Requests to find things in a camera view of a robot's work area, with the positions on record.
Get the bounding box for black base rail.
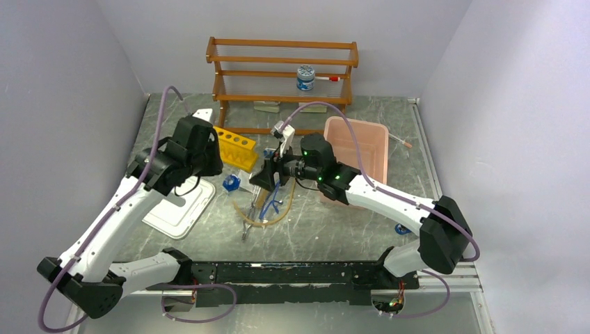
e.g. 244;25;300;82
170;260;420;308

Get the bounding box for blue safety glasses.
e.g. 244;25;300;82
258;182;282;221

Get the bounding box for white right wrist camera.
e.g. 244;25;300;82
271;120;295;158

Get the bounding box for graduated cylinder blue base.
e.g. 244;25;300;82
222;173;253;193

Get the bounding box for yellow test tube rack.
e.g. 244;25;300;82
214;127;259;173

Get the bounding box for tan rubber tubing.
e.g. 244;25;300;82
232;181;296;228

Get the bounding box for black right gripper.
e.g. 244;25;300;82
249;140;321;192

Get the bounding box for blue white jar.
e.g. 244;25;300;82
296;64;316;91

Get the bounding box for white box left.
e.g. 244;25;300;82
253;101;280;113

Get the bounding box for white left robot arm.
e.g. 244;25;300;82
37;116;223;319

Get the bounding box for white box right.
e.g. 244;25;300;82
298;102;328;113

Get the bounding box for blue capped test tube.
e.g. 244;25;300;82
262;148;276;159

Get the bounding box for pink plastic bin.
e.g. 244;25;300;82
318;116;389;208

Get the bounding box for glass rod orange tip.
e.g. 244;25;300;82
388;134;413;149

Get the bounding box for wooden shelf rack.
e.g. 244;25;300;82
205;37;359;134

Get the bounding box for metal crucible tongs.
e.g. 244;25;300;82
241;186;267;241

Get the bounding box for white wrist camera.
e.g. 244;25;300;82
271;120;295;158
192;109;216;125

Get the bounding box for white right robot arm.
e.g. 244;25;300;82
249;134;472;288

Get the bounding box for blue stapler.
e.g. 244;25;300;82
394;223;411;235

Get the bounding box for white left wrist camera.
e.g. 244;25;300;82
192;109;216;125

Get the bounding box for white box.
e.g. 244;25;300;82
298;102;328;113
253;101;280;113

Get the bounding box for white plastic lid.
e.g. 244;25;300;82
142;177;216;240

